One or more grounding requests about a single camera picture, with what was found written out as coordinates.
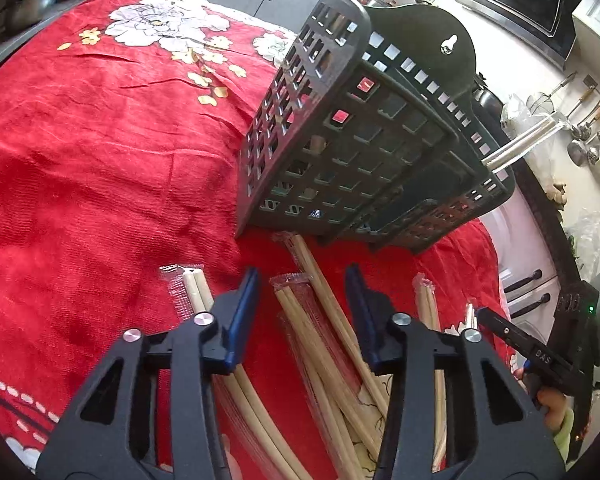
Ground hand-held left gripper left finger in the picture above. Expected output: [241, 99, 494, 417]
[35, 266, 261, 480]

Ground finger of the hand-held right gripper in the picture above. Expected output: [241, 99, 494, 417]
[476, 307, 531, 361]

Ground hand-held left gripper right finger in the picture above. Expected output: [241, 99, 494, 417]
[344, 264, 567, 480]

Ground black plastic utensil basket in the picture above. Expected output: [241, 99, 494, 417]
[235, 0, 517, 255]

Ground person's right hand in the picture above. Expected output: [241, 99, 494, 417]
[517, 367, 569, 431]

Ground white lower cabinets below hood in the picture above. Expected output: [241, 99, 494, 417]
[481, 195, 563, 321]

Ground plastic bag with greens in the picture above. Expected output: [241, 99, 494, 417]
[566, 209, 600, 273]

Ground black kitchen countertop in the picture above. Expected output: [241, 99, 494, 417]
[515, 160, 583, 291]

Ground ginger root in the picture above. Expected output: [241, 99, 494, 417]
[546, 181, 569, 207]

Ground large steel ladle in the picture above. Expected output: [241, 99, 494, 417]
[566, 102, 600, 166]

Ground red floral blanket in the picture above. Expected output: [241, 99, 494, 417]
[0, 0, 518, 480]

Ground steel slotted spoon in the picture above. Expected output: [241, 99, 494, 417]
[570, 87, 600, 140]

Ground clear plastic bag with food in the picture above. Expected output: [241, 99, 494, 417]
[501, 94, 537, 142]

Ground black range hood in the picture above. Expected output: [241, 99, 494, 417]
[454, 0, 587, 71]

